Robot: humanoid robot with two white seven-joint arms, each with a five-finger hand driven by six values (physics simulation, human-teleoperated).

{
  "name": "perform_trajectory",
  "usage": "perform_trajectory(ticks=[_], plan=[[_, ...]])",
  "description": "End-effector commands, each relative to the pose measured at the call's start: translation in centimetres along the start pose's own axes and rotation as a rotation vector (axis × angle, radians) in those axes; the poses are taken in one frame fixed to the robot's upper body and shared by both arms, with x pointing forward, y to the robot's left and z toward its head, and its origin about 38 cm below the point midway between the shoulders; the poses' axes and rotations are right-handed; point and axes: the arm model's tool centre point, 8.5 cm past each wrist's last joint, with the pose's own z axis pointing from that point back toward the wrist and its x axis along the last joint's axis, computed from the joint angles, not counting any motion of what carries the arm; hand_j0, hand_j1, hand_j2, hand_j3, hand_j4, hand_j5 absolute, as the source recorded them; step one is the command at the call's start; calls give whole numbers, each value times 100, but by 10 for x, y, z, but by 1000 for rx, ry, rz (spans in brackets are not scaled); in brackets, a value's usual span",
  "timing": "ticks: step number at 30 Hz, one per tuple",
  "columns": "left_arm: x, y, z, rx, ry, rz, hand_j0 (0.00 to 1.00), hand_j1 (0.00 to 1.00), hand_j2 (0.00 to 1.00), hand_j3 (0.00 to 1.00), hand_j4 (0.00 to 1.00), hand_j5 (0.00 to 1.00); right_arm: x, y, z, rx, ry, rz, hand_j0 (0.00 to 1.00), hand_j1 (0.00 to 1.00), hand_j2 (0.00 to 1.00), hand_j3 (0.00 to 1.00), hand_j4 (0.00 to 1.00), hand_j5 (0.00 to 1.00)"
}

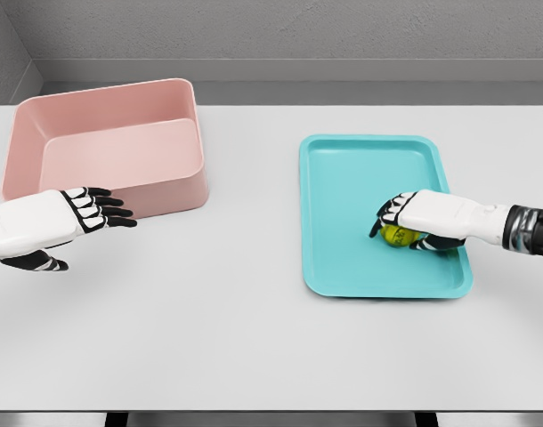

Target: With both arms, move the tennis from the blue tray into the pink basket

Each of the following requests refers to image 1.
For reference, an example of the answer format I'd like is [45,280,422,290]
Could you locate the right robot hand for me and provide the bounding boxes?
[369,189,469,254]

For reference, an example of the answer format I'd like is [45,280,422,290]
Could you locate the pink basket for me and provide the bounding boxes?
[0,77,209,220]

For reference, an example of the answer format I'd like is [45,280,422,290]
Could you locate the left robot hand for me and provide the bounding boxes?
[0,186,138,273]

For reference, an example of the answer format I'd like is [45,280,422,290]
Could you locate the yellow-green tennis ball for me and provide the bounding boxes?
[380,224,422,247]

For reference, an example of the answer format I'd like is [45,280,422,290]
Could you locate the blue tray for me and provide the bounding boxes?
[298,133,474,302]

